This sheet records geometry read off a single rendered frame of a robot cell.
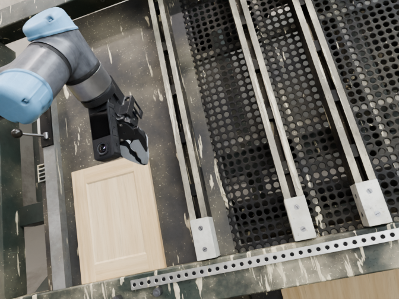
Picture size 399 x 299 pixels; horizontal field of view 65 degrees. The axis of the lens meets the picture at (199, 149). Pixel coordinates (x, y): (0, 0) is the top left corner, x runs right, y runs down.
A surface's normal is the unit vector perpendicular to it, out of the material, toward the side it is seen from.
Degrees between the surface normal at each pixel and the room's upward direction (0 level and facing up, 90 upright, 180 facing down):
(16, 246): 90
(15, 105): 117
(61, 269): 57
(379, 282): 90
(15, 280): 90
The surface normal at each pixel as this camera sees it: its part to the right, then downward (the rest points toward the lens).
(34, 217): -0.23, -0.22
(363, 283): -0.09, 0.32
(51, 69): 0.86, -0.16
